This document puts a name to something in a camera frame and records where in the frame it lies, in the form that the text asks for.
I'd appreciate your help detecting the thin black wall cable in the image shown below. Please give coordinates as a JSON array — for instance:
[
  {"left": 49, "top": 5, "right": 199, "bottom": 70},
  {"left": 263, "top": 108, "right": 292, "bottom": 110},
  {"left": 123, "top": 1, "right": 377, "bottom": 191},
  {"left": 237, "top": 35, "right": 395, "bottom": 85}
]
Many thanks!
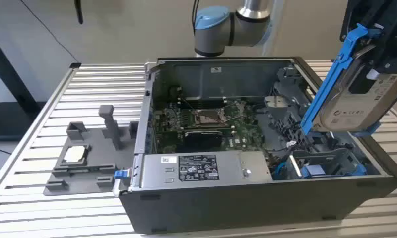
[{"left": 19, "top": 0, "right": 80, "bottom": 64}]

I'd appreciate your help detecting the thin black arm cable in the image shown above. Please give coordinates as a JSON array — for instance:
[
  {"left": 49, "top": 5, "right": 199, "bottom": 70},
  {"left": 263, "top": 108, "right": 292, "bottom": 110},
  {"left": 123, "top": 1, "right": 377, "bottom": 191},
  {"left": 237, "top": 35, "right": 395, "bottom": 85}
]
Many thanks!
[{"left": 192, "top": 0, "right": 201, "bottom": 28}]

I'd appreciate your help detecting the black wire white connector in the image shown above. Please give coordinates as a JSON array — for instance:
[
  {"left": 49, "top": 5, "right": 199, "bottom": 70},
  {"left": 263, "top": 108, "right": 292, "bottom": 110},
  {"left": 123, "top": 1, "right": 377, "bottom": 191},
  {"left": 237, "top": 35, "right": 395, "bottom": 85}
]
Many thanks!
[{"left": 268, "top": 140, "right": 299, "bottom": 164}]

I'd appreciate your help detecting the black monitor stand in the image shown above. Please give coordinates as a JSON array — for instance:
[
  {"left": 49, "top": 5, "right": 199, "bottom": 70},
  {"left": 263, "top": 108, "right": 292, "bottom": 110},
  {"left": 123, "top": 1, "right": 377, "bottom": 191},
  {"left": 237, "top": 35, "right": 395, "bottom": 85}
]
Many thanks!
[{"left": 0, "top": 27, "right": 47, "bottom": 142}]

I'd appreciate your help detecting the metal socket cover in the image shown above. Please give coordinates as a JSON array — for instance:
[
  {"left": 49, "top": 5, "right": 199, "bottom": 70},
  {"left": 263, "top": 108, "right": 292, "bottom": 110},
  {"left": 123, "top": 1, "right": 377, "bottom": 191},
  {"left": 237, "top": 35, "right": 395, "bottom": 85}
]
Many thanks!
[{"left": 220, "top": 100, "right": 248, "bottom": 122}]

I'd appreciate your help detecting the silver power supply unit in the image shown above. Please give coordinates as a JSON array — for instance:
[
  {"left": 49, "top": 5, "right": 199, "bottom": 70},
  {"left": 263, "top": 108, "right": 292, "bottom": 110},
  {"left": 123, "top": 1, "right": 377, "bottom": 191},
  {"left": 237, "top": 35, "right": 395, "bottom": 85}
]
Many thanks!
[{"left": 140, "top": 151, "right": 275, "bottom": 188}]

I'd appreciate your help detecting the silver CPU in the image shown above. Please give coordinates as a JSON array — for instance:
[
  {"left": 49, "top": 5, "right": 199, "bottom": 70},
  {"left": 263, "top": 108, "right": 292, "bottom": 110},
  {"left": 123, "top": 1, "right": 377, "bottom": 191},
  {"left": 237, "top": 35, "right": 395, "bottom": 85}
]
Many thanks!
[{"left": 63, "top": 145, "right": 89, "bottom": 164}]

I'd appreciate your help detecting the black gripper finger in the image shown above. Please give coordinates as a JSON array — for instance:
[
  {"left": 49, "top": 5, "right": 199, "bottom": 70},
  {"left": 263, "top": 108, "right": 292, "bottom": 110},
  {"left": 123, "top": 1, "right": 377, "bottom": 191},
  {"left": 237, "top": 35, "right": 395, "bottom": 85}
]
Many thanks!
[
  {"left": 373, "top": 9, "right": 397, "bottom": 74},
  {"left": 340, "top": 0, "right": 356, "bottom": 42}
]

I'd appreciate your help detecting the grey parts rack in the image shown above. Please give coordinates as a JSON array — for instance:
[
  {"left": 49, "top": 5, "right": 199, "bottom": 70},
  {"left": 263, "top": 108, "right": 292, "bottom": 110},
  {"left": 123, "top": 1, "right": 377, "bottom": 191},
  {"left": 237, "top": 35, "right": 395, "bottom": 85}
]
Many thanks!
[{"left": 43, "top": 104, "right": 141, "bottom": 197}]

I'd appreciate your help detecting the black hanging rod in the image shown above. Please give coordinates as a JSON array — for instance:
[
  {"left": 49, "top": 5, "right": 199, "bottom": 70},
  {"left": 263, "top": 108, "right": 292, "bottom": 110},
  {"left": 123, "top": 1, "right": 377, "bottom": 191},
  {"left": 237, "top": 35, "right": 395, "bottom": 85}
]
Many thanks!
[{"left": 73, "top": 0, "right": 85, "bottom": 25}]

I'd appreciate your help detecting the CPU socket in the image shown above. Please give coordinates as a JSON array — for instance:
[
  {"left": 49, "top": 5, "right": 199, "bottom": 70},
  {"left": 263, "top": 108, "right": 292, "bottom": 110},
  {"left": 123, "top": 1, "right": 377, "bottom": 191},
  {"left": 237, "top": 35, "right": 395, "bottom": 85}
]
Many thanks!
[{"left": 192, "top": 108, "right": 228, "bottom": 126}]

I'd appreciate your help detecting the grey drive cage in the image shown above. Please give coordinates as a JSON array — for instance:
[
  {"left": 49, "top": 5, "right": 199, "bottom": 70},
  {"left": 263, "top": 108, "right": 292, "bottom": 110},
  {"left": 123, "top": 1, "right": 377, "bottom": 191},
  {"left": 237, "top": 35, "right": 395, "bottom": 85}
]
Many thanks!
[{"left": 263, "top": 66, "right": 321, "bottom": 152}]

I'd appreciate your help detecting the black RAM slot bank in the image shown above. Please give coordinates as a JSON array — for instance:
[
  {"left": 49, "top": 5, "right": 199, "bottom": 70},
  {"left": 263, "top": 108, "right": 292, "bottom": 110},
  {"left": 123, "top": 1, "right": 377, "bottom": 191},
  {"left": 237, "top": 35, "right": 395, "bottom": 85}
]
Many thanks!
[{"left": 177, "top": 97, "right": 228, "bottom": 109}]

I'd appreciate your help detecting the blue data wire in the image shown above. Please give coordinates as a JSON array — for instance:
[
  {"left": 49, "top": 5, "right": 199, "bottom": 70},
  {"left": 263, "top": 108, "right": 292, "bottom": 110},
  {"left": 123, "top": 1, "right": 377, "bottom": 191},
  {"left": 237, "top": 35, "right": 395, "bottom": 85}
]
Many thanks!
[{"left": 273, "top": 158, "right": 288, "bottom": 180}]

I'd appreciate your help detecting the black open PC case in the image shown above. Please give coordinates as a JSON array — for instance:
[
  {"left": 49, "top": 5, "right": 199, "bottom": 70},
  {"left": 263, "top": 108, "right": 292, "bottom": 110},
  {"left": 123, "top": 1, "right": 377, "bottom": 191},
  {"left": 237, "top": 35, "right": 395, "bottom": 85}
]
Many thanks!
[{"left": 117, "top": 56, "right": 397, "bottom": 235}]

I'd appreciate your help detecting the green motherboard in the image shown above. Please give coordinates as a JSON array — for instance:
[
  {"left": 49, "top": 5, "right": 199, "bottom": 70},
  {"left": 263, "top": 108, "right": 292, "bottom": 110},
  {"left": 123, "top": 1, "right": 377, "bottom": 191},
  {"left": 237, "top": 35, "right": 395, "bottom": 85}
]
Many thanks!
[{"left": 152, "top": 98, "right": 276, "bottom": 156}]

